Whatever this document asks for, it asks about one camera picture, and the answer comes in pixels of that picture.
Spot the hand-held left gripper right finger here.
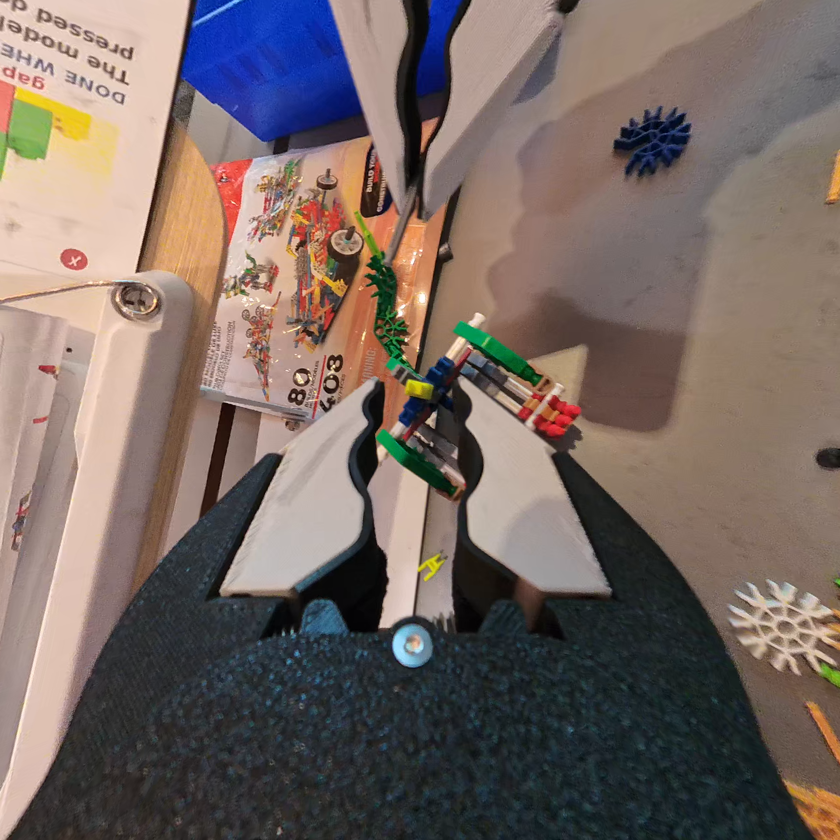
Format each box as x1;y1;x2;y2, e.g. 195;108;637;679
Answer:
451;379;613;626

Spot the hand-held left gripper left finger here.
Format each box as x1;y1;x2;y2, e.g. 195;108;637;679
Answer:
220;379;385;601

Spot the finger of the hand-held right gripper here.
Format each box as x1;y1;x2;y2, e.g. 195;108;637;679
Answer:
420;0;567;222
327;0;429;204

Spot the thin dark grey rod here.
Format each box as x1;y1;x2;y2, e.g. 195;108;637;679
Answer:
382;177;421;266

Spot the multicoloured construction toy model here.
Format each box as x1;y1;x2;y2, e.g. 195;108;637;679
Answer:
354;210;584;503

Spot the blue plastic bin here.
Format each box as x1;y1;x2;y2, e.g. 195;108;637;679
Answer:
180;0;460;142

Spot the large blue snowflake connector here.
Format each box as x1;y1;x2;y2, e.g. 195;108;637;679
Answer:
613;108;693;178

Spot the K'nex instruction bag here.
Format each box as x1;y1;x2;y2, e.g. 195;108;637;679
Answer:
200;134;450;421

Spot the white snowflake connector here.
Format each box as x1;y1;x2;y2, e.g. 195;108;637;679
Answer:
727;579;840;676

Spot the printed white board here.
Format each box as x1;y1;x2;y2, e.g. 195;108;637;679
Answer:
0;0;194;277

